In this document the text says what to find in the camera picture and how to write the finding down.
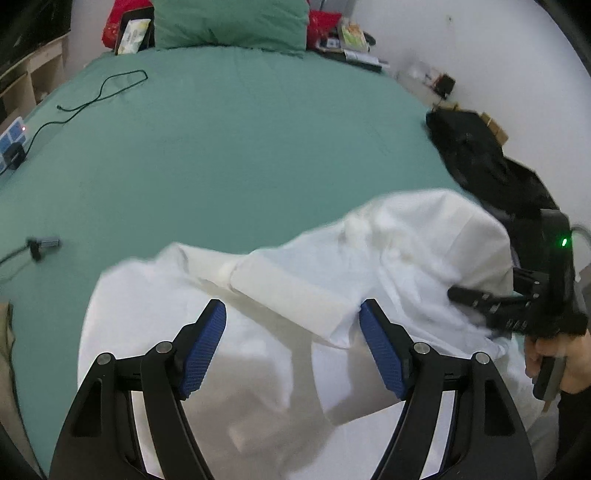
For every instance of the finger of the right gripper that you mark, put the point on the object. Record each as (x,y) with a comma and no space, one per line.
(486,303)

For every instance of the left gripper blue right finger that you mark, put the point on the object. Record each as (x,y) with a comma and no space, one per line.
(390,346)

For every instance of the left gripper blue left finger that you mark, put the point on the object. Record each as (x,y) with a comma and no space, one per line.
(195,345)

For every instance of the white hooded jacket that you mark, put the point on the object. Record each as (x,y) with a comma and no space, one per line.
(292,391)

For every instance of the black clothes pile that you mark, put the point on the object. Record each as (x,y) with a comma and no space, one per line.
(475,159)

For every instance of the cardboard boxes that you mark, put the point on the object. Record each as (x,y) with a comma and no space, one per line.
(499,133)

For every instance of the beige folded garment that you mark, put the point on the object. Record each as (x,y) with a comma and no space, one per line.
(17,458)

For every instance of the green bed sheet mattress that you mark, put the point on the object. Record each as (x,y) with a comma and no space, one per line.
(217,147)

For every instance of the small black speaker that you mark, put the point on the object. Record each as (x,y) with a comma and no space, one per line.
(444,85)

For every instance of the black power adapter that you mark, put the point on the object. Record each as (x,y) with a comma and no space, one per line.
(14,156)

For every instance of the white blue power strip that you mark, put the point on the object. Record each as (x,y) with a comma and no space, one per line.
(15,132)

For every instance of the books and snack pile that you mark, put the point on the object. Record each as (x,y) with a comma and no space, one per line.
(348,43)

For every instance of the wooden computer desk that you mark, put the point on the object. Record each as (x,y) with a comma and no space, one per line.
(29,81)

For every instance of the black tablet with picture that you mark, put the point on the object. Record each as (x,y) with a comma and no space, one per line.
(136,31)

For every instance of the red pillow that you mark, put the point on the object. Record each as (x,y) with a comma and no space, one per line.
(320,23)

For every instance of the green pillow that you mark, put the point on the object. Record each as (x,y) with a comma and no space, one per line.
(276,26)

